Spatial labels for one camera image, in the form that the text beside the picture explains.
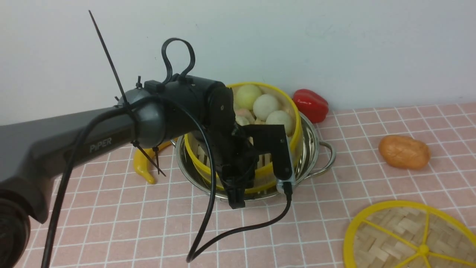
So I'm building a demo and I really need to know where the pink shrimp dumpling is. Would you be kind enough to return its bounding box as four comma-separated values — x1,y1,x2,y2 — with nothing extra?
235,108,255,124

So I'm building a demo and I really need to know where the black camera cable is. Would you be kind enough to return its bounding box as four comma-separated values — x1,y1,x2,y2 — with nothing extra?
41,95,293,268

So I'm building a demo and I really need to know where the yellow toy banana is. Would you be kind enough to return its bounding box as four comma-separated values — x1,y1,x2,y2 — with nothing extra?
132,138,177,184

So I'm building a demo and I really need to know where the orange toy potato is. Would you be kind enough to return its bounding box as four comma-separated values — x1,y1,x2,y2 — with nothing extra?
379,135,431,170

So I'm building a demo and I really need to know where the yellow rimmed bamboo steamer basket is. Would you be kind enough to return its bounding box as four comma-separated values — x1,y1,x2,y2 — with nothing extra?
184,82,302,195

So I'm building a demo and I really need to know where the red toy bell pepper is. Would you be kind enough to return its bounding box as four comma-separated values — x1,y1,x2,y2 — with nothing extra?
292,89,329,124

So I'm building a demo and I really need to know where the pale yellow swirl bun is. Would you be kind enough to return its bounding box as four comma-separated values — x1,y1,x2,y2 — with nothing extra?
234,84,263,110

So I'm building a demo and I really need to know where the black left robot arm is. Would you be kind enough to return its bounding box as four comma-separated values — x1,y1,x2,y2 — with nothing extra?
0,74,258,268

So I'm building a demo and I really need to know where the black cable tie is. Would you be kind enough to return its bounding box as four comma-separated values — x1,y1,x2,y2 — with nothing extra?
88,10,165,175

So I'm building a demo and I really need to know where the white crescent dumpling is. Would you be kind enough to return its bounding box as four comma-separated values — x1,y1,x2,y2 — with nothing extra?
235,116,250,127

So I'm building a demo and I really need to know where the yellow bamboo steamer lid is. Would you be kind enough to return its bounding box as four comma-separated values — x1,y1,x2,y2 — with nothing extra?
343,200,476,268

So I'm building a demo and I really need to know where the pink checked tablecloth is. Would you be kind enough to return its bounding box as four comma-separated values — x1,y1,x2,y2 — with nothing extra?
51,103,476,268

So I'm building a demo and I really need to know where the stainless steel pot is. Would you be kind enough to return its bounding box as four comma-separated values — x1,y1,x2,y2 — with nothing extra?
175,114,337,201

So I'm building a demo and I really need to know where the white pleated bun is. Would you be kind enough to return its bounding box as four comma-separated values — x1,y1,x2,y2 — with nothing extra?
266,110,295,136

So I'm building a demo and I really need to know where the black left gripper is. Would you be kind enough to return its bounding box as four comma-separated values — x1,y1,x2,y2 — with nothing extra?
207,124,259,209

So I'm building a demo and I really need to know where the smooth white round bun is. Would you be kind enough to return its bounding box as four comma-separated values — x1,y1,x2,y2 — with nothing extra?
252,94,280,121

